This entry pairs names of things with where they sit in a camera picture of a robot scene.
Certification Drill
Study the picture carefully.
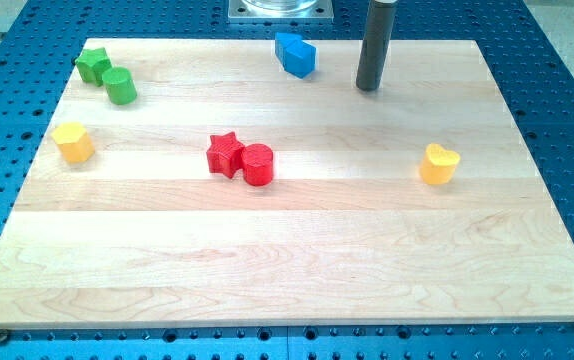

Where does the yellow heart block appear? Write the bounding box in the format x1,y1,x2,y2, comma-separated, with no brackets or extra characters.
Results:
419,143,461,185

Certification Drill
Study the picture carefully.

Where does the red cylinder block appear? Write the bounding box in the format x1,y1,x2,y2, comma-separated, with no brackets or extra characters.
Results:
241,143,274,186

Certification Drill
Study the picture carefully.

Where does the red star block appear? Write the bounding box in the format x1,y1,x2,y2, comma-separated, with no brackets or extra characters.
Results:
206,132,245,178

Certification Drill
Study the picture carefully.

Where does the light wooden board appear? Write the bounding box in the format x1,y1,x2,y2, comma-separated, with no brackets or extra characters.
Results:
0,39,574,329

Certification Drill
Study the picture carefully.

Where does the blue pentagon block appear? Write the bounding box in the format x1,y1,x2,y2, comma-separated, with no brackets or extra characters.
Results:
282,41,317,78

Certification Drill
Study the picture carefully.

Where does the blue block behind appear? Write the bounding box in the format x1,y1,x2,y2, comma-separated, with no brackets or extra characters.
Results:
274,32,303,65

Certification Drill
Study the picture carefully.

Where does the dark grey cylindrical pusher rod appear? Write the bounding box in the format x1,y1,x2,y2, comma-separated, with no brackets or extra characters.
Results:
355,0,398,91

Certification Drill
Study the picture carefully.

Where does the green cylinder block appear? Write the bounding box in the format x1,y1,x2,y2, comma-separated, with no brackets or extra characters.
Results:
102,67,137,105

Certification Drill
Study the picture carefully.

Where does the yellow hexagon block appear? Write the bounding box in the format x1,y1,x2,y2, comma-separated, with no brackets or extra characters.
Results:
51,122,95,163

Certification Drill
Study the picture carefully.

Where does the green star block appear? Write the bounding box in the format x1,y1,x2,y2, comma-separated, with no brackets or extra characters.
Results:
75,47,112,87

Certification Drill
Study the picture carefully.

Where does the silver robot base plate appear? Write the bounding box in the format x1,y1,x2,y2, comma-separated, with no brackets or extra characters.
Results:
226,0,334,23

